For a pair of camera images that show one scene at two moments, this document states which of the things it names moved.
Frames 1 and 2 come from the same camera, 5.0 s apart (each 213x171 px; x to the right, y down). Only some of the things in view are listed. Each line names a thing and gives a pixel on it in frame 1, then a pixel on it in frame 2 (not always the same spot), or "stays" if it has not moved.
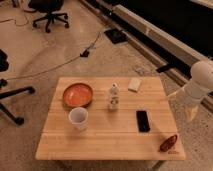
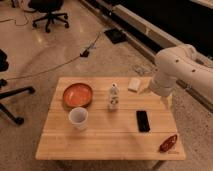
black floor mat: [116, 35] stays
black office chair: [51, 7] stays
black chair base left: [4, 65] stays
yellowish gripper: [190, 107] -> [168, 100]
